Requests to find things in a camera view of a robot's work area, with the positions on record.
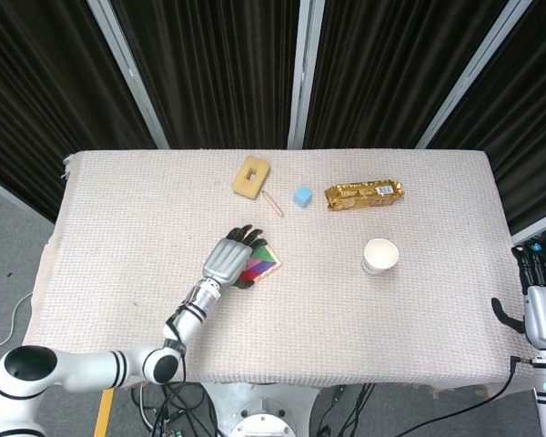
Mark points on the large green tangram triangle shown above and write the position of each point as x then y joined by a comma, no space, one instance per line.
261,253

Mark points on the colourful tangram puzzle tray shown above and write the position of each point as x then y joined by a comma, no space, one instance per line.
277,263

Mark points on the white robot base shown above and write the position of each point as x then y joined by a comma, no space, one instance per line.
264,409

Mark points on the black equipment with blue lights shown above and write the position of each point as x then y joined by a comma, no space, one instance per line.
537,247

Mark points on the white paper cup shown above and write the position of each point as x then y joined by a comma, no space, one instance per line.
380,255

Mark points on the small pink tangram triangle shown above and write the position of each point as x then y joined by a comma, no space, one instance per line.
253,265

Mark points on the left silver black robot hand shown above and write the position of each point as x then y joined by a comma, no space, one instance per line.
227,259

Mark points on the light blue cube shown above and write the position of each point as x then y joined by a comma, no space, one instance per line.
301,198

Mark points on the grey metal frame post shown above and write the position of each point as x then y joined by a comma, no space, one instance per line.
478,68
127,73
304,73

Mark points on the gold foil snack package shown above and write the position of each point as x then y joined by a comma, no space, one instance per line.
359,196

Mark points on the grey metal floor rail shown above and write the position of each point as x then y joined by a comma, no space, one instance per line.
539,233
13,196

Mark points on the beige woven tablecloth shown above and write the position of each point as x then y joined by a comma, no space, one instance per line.
346,328

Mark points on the purple wooden parallelogram puzzle piece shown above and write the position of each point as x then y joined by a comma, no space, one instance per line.
265,267

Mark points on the dark pleated curtain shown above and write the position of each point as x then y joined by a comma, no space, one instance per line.
218,73
41,100
382,73
528,136

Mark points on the yellow sponge with hole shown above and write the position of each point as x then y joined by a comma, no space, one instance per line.
241,182

